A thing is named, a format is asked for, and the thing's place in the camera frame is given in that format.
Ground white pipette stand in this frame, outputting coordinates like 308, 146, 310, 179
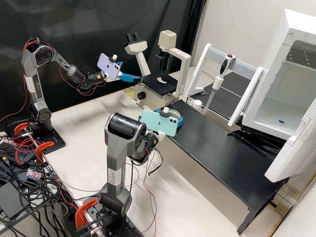
184, 43, 265, 127

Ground cream microscope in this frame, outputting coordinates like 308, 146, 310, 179
124, 30, 192, 112

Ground black flat box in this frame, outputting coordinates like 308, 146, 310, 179
0, 182, 31, 220

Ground incubator door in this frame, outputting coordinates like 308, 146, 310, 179
264, 100, 316, 183

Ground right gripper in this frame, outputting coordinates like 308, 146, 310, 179
158, 116, 184, 142

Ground black cable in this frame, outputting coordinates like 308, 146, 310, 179
145, 147, 164, 176

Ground petri dish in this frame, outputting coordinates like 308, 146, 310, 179
162, 106, 181, 120

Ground white incubator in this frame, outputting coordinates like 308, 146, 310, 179
241, 9, 316, 142

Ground red clamp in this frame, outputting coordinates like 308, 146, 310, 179
35, 141, 56, 164
13, 124, 32, 142
74, 198, 99, 230

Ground wrist camera phone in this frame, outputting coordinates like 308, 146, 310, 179
96, 53, 124, 80
141, 107, 179, 137

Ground small circuit board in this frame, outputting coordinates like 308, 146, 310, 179
26, 169, 41, 180

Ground red wire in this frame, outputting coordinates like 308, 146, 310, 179
143, 150, 159, 234

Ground black platform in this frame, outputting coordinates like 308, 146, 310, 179
220, 71, 254, 91
197, 84, 248, 122
153, 99, 290, 235

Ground black power adapter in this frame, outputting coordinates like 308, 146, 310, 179
0, 142, 37, 164

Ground pipette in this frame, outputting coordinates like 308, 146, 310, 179
202, 53, 236, 115

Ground right wrist camera phone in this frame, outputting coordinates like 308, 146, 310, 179
141, 107, 179, 137

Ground left wrist camera phone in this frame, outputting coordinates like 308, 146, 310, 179
96, 53, 124, 80

